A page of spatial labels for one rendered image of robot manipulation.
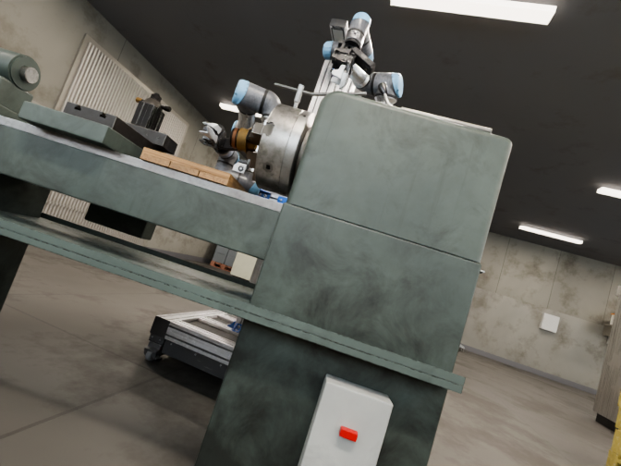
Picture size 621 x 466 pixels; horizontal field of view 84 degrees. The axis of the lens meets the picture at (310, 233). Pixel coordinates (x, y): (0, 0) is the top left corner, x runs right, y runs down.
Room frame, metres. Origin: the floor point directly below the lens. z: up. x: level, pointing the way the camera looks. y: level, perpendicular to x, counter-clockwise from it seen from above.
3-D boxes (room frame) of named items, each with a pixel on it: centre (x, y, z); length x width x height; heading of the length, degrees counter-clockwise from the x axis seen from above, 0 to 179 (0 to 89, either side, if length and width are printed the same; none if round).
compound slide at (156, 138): (1.36, 0.74, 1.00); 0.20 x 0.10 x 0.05; 85
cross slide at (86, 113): (1.30, 0.78, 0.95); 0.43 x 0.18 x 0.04; 175
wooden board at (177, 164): (1.26, 0.43, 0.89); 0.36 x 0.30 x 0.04; 175
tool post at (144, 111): (1.36, 0.77, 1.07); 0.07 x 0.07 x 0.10; 85
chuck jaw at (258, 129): (1.15, 0.27, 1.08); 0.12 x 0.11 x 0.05; 175
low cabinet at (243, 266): (8.21, 0.35, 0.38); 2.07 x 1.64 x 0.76; 167
